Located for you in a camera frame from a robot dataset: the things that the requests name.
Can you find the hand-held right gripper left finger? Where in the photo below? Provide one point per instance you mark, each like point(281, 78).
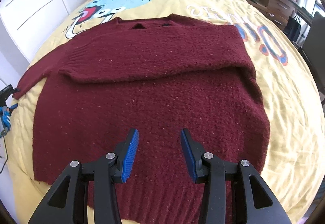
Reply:
point(130, 152)

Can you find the maroon knitted sweater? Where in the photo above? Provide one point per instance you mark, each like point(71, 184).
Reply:
point(152, 91)

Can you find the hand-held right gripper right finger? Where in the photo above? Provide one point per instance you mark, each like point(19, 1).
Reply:
point(188, 155)

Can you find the yellow printed blanket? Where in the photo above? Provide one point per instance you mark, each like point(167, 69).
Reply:
point(284, 81)

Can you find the black hanging bag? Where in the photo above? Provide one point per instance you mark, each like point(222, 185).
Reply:
point(293, 28)

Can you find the person's left hand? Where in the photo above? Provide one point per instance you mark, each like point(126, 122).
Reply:
point(5, 119)

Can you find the dark office chair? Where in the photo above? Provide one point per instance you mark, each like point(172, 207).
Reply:
point(314, 41)

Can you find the wooden drawer cabinet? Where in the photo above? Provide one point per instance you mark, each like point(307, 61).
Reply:
point(275, 0)

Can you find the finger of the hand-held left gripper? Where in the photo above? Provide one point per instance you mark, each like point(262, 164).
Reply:
point(5, 92)

